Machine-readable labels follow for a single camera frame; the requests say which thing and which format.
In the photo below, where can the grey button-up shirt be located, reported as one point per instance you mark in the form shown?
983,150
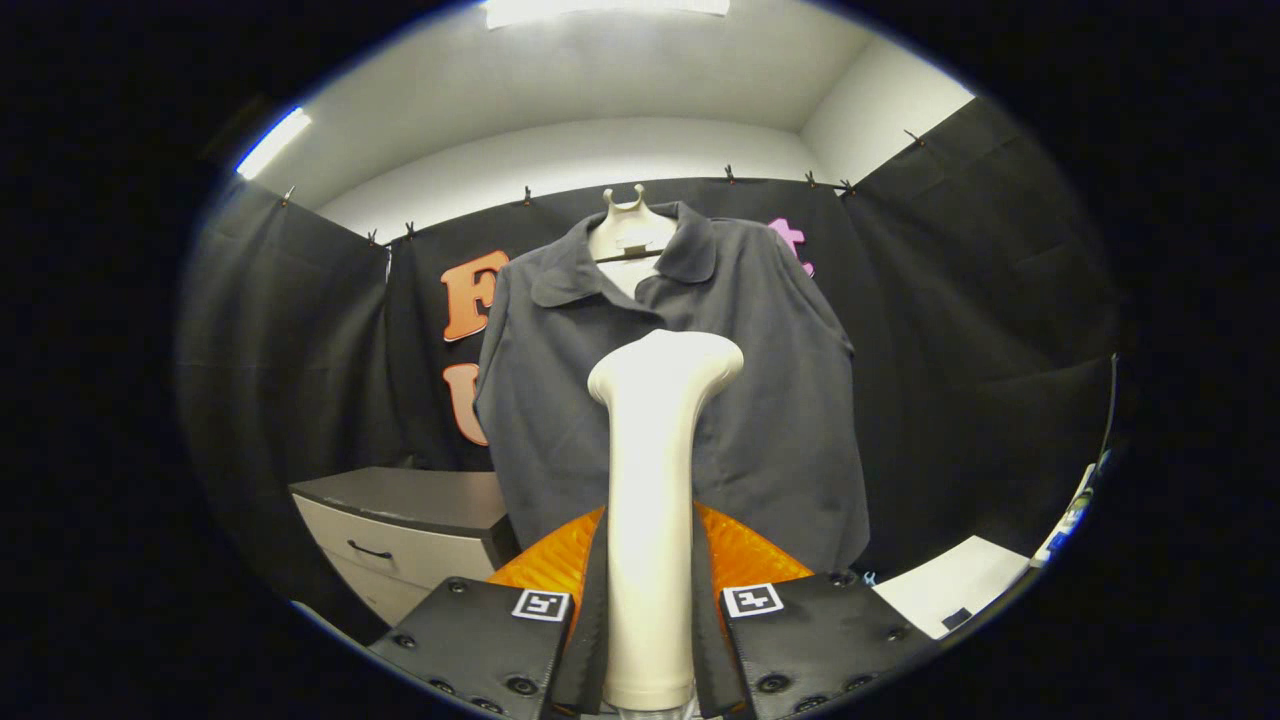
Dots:
780,400

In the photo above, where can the large ceiling light panel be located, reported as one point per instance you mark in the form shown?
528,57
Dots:
600,10

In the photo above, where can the grey-topped drawer cabinet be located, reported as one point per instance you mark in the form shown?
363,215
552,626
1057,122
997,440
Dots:
410,490

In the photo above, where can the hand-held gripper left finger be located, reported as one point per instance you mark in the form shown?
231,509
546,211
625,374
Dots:
590,620

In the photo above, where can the white storage box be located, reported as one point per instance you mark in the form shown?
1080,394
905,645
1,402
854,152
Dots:
950,585

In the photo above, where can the narrow ceiling light panel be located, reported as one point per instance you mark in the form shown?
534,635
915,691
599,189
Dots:
272,143

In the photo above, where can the white garment steamer head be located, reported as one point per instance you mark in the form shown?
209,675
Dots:
650,480

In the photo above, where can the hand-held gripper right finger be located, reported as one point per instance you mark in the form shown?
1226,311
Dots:
705,620

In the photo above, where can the cream mannequin torso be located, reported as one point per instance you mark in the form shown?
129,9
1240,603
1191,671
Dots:
625,225

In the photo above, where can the row of black cloth clips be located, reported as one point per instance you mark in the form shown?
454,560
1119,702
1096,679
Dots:
729,174

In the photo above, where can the white tray with small items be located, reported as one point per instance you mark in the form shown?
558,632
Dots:
1062,528

